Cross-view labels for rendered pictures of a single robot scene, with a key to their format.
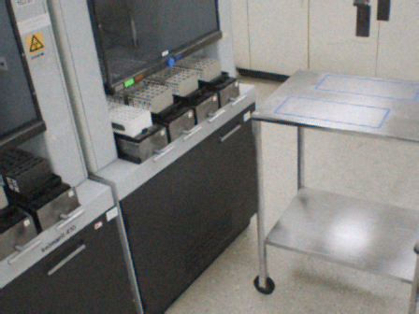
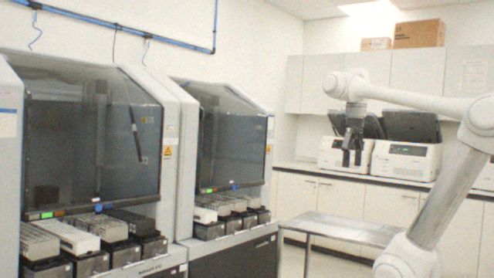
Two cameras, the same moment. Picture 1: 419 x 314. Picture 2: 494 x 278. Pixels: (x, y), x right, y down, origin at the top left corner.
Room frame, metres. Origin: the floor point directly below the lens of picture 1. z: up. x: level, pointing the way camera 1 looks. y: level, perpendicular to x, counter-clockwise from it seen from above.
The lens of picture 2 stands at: (-0.55, 0.11, 1.35)
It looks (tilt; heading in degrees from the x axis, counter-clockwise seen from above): 3 degrees down; 358
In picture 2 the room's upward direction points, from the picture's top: 4 degrees clockwise
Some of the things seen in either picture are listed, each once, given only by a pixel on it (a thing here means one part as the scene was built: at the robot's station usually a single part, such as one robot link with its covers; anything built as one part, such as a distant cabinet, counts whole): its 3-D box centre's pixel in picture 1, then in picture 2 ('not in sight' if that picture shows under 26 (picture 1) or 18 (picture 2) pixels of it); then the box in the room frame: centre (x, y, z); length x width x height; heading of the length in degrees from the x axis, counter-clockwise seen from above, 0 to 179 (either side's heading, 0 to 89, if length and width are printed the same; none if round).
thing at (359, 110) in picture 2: not in sight; (356, 110); (1.13, -0.42, 1.43); 0.09 x 0.09 x 0.06
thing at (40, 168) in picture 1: (32, 177); (144, 227); (1.20, 0.48, 0.85); 0.12 x 0.02 x 0.06; 142
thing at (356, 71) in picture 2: not in sight; (356, 85); (1.12, -0.41, 1.54); 0.13 x 0.11 x 0.16; 135
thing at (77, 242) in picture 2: not in sight; (69, 239); (1.03, 0.75, 0.83); 0.30 x 0.10 x 0.06; 52
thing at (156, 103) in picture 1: (160, 101); (223, 210); (1.64, 0.14, 0.85); 0.12 x 0.02 x 0.06; 142
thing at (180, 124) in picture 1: (116, 107); (192, 214); (1.78, 0.32, 0.78); 0.73 x 0.14 x 0.09; 52
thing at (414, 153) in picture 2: not in sight; (408, 144); (3.33, -1.67, 1.24); 0.62 x 0.56 x 0.69; 142
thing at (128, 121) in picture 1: (109, 117); (191, 213); (1.58, 0.31, 0.83); 0.30 x 0.10 x 0.06; 51
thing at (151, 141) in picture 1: (86, 124); (174, 218); (1.66, 0.41, 0.78); 0.73 x 0.14 x 0.09; 52
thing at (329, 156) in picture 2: not in sight; (353, 141); (3.69, -1.21, 1.22); 0.62 x 0.56 x 0.64; 140
